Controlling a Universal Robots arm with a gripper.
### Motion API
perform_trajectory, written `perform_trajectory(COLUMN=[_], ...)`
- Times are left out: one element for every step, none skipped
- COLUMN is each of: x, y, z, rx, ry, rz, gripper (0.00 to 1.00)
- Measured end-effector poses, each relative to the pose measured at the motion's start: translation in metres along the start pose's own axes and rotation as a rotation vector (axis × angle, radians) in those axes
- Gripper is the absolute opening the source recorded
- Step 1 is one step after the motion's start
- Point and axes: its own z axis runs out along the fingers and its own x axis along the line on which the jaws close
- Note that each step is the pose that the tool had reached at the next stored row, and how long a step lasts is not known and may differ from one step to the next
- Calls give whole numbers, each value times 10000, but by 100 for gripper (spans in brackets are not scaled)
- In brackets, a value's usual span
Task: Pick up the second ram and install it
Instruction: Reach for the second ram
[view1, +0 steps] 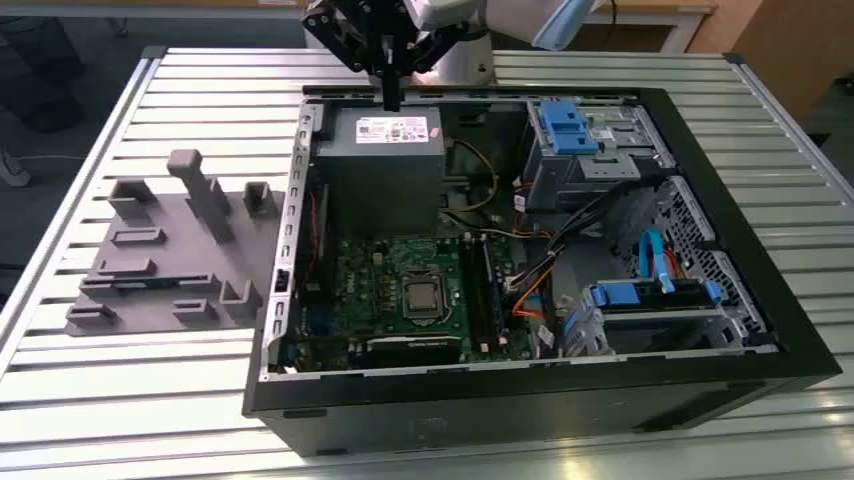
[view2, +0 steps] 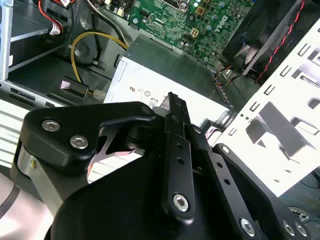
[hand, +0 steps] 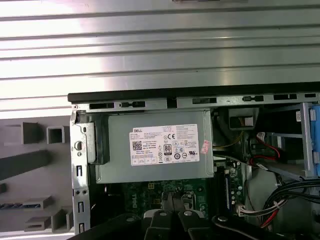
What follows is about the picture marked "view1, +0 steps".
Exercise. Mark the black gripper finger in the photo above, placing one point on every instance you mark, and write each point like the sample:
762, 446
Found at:
427, 50
341, 35

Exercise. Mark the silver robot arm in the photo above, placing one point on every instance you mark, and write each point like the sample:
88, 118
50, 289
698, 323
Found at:
467, 60

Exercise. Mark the black RAM slot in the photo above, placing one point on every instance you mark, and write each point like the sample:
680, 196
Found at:
473, 295

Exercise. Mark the blue disk carrier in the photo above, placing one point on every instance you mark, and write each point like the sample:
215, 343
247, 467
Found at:
563, 132
617, 296

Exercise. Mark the grey power supply unit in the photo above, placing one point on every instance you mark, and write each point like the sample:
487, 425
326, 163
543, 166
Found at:
381, 185

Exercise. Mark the grey metal drive cage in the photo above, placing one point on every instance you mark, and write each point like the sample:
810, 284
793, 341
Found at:
608, 167
668, 316

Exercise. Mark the white framed wooden desk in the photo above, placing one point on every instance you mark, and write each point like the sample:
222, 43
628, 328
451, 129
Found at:
682, 30

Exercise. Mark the green motherboard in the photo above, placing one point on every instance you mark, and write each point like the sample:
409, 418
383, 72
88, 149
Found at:
374, 270

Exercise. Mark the black mesh bin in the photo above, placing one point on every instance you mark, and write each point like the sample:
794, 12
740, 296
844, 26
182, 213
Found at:
40, 75

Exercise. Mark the grey parts rack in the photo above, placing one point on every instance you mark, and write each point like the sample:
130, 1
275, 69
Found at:
167, 240

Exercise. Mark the silver CPU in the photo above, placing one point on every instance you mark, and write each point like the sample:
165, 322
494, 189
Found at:
422, 296

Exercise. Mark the brown wooden cabinet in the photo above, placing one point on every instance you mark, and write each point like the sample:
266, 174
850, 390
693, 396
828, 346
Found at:
788, 50

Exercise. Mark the CPU socket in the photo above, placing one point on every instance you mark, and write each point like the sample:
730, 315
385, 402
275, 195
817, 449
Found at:
423, 320

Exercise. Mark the white stand foot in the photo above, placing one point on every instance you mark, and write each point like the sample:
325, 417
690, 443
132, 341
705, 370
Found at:
14, 172

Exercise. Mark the black graphics card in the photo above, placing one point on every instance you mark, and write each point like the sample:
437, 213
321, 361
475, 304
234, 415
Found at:
414, 350

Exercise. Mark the black PC case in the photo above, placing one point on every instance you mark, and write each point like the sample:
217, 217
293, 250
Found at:
467, 415

